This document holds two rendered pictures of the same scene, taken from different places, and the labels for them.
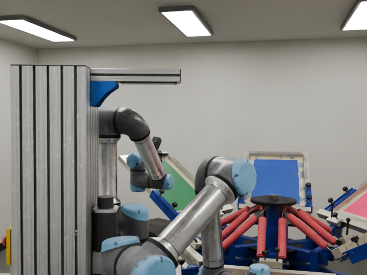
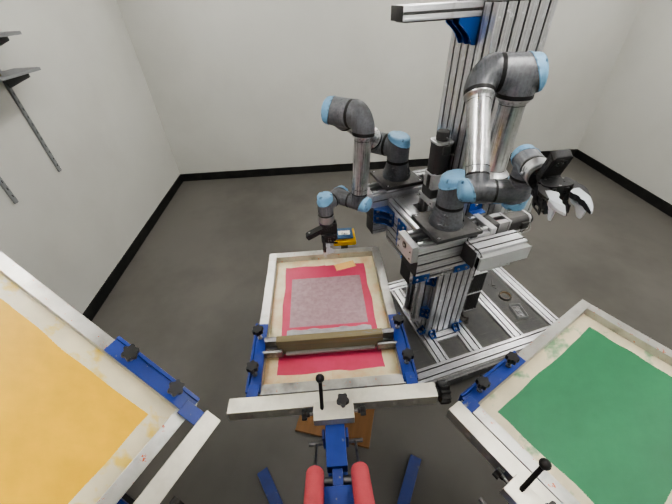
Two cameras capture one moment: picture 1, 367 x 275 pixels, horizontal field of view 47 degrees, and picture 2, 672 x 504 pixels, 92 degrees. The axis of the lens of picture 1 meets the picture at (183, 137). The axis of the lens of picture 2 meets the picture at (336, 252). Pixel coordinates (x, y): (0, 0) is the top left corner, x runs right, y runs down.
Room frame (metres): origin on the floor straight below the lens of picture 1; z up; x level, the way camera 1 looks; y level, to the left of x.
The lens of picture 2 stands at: (2.81, -0.58, 2.08)
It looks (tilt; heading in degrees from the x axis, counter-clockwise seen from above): 39 degrees down; 165
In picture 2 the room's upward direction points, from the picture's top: 3 degrees counter-clockwise
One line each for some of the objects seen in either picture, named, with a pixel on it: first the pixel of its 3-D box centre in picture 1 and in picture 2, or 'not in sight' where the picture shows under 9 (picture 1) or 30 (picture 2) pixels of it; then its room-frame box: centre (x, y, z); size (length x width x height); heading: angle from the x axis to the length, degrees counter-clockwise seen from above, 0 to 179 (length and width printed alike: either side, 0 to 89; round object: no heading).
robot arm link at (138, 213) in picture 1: (133, 220); (454, 188); (1.79, 0.21, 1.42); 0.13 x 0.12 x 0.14; 67
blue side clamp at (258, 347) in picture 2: not in sight; (259, 359); (2.03, -0.70, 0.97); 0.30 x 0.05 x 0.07; 167
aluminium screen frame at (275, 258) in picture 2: not in sight; (327, 307); (1.85, -0.38, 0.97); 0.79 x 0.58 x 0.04; 167
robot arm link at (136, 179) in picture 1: (140, 180); (512, 191); (2.08, 0.21, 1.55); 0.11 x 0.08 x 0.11; 67
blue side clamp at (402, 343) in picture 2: not in sight; (401, 347); (2.15, -0.16, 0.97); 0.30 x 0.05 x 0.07; 167
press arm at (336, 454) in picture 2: not in sight; (335, 437); (2.40, -0.50, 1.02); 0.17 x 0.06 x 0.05; 167
